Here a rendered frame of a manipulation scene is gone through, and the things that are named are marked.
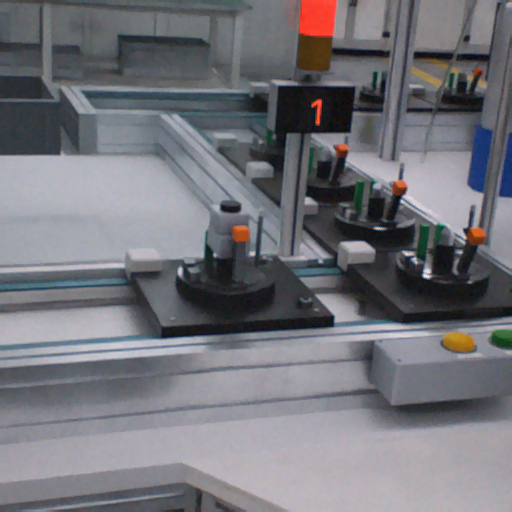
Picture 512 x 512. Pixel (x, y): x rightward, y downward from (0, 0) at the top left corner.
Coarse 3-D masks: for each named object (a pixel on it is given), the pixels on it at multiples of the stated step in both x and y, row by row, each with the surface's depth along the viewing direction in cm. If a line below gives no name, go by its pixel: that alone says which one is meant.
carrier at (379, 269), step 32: (352, 256) 156; (384, 256) 160; (416, 256) 155; (448, 256) 150; (480, 256) 164; (384, 288) 147; (416, 288) 148; (448, 288) 146; (480, 288) 148; (416, 320) 139; (448, 320) 141
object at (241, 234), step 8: (232, 232) 135; (240, 232) 134; (248, 232) 134; (240, 240) 134; (248, 240) 134; (240, 248) 135; (240, 256) 135; (240, 264) 136; (240, 272) 136; (232, 280) 137; (240, 280) 136
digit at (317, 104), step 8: (304, 96) 146; (312, 96) 147; (320, 96) 147; (328, 96) 147; (304, 104) 147; (312, 104) 147; (320, 104) 147; (328, 104) 148; (304, 112) 147; (312, 112) 148; (320, 112) 148; (328, 112) 148; (304, 120) 148; (312, 120) 148; (320, 120) 148; (328, 120) 149; (304, 128) 148; (312, 128) 148; (320, 128) 149; (328, 128) 149
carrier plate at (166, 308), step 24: (168, 264) 149; (144, 288) 140; (168, 288) 140; (288, 288) 144; (168, 312) 132; (192, 312) 133; (216, 312) 134; (240, 312) 134; (264, 312) 135; (288, 312) 135; (312, 312) 136; (168, 336) 129; (192, 336) 130
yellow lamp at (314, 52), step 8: (304, 40) 145; (312, 40) 144; (320, 40) 144; (328, 40) 145; (304, 48) 145; (312, 48) 145; (320, 48) 145; (328, 48) 145; (304, 56) 146; (312, 56) 145; (320, 56) 145; (328, 56) 146; (296, 64) 148; (304, 64) 146; (312, 64) 145; (320, 64) 146; (328, 64) 147
